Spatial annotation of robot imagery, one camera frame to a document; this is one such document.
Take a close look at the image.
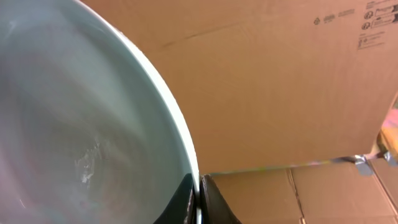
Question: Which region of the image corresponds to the light blue plastic plate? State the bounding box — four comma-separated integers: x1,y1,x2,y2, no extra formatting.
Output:
1,1,199,223

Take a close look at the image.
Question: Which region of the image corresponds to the brown cardboard box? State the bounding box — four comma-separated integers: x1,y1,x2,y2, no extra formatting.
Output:
88,0,397,223

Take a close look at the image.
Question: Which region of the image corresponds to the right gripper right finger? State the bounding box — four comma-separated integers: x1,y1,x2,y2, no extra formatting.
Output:
200,174,242,224

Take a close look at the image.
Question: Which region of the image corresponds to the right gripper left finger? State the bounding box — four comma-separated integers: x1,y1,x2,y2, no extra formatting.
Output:
154,174,195,224

